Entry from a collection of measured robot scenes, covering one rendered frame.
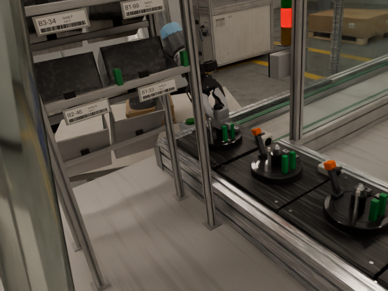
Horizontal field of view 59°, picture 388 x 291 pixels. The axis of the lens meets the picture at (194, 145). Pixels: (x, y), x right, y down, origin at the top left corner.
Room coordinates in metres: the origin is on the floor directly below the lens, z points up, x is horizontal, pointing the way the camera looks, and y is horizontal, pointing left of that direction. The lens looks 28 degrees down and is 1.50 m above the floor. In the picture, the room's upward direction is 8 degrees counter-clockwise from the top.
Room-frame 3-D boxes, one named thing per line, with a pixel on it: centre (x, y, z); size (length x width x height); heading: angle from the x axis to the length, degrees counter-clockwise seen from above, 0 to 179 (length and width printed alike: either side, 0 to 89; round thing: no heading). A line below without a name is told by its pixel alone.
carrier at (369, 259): (0.58, -0.34, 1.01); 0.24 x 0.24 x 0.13; 29
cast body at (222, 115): (1.01, -0.10, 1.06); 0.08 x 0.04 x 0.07; 29
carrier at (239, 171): (0.80, -0.22, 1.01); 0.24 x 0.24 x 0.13; 29
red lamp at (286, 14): (1.01, -0.32, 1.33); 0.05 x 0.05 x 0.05
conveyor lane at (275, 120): (1.14, -0.37, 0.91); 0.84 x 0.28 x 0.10; 119
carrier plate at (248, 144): (1.02, -0.09, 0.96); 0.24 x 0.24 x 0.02; 29
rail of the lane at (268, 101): (1.29, -0.26, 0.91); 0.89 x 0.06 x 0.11; 119
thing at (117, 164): (1.48, 0.19, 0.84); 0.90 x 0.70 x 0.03; 96
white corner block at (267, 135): (0.98, -0.23, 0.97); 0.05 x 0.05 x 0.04; 29
